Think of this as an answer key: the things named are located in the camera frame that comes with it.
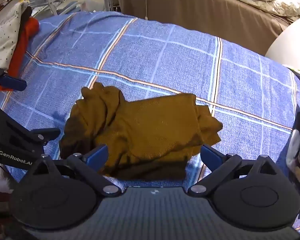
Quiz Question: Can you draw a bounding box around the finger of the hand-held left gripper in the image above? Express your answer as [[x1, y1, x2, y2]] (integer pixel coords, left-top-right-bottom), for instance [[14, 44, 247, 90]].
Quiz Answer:
[[29, 127, 61, 146], [0, 60, 27, 92]]

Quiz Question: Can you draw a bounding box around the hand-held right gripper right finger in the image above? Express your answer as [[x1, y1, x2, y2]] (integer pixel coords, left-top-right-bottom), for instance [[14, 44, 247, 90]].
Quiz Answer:
[[187, 144, 278, 197]]

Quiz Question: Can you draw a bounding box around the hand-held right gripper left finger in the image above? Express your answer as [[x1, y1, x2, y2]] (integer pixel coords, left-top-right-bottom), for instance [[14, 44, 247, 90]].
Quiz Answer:
[[27, 144, 122, 197]]

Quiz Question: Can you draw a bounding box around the mustard brown shirt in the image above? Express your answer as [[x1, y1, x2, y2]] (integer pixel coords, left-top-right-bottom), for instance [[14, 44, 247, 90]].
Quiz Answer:
[[59, 82, 223, 180]]

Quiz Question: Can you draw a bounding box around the red garment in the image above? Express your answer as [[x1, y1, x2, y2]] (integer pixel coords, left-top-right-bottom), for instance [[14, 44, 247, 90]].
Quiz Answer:
[[0, 17, 40, 93]]

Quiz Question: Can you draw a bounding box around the dark brown cloth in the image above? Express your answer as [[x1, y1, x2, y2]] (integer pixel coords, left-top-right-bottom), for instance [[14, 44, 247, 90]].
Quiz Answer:
[[19, 6, 33, 34]]

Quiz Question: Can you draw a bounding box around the blue plaid blanket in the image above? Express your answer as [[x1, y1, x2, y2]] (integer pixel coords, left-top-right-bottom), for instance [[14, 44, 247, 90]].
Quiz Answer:
[[0, 11, 300, 235]]

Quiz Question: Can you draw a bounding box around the brown upholstered bed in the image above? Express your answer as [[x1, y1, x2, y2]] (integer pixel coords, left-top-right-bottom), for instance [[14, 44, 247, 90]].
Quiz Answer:
[[115, 0, 292, 55]]

